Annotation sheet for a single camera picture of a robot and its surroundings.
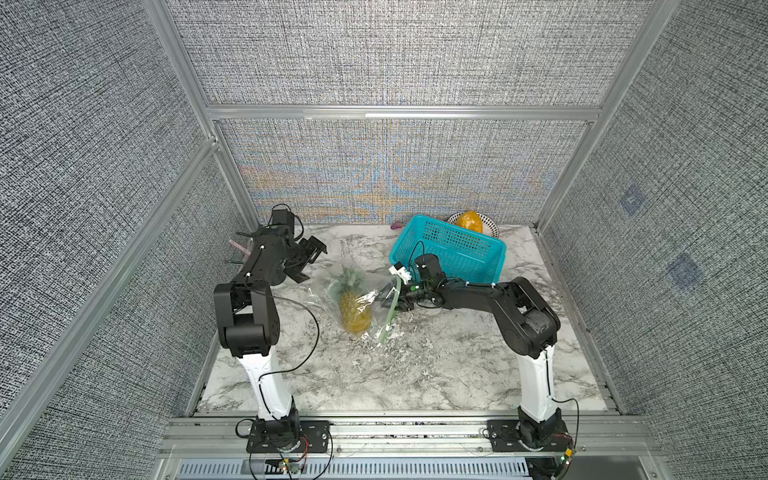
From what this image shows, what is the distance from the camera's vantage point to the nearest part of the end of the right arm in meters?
0.80

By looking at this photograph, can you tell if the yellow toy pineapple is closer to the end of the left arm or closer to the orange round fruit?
the end of the left arm

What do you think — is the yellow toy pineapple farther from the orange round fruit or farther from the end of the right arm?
the orange round fruit

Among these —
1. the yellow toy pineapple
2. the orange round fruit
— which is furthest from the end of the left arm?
the orange round fruit

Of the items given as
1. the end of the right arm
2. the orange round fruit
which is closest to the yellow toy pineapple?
the end of the right arm

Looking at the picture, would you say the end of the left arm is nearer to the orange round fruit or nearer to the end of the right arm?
the end of the right arm
